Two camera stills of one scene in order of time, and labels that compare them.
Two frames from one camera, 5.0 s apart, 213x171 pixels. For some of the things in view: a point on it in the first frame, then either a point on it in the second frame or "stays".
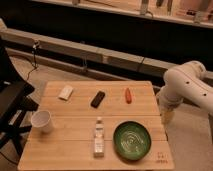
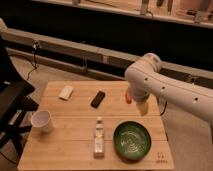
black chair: [16, 102] stays
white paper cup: [42, 120] stays
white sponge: [65, 92] stays
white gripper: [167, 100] -> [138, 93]
